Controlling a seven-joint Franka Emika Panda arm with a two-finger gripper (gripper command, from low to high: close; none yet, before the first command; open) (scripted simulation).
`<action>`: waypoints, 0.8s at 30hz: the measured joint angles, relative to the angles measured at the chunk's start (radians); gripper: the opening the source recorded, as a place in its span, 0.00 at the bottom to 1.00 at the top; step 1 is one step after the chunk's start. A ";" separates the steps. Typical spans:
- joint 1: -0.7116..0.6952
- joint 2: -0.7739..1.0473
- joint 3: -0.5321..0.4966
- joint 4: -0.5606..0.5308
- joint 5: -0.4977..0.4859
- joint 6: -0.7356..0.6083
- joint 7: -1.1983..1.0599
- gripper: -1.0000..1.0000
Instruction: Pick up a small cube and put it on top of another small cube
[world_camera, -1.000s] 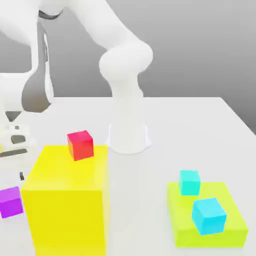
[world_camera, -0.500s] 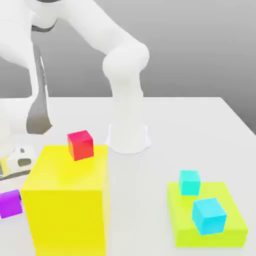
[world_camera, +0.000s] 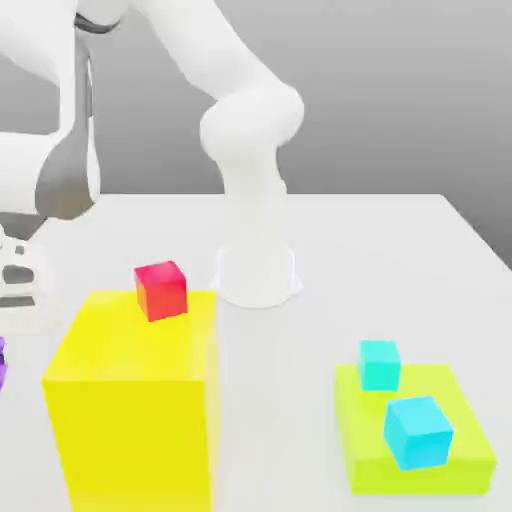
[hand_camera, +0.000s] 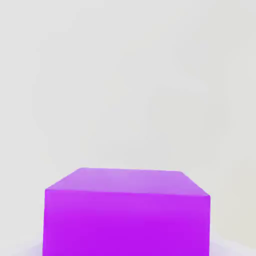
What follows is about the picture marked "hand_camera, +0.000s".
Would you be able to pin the small purple cube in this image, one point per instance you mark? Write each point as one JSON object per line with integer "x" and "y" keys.
{"x": 126, "y": 220}

